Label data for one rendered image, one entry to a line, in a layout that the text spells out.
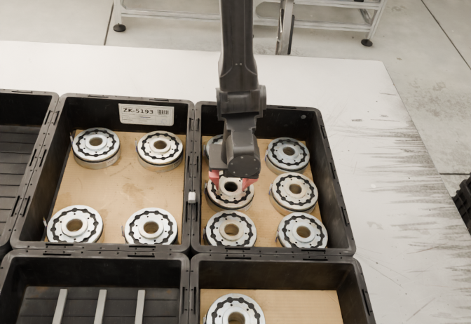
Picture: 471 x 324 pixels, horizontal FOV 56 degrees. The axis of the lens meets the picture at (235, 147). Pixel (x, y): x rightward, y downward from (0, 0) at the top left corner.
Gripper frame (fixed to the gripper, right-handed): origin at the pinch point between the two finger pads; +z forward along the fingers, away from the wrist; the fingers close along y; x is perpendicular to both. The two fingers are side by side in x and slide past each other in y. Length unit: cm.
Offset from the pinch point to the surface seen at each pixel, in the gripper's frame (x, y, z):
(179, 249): -19.3, -9.8, -5.8
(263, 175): 6.7, 8.4, 4.1
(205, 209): -3.5, -5.0, 4.1
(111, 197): -1.4, -25.0, 3.9
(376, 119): 44, 50, 17
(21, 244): -19.4, -35.8, -6.0
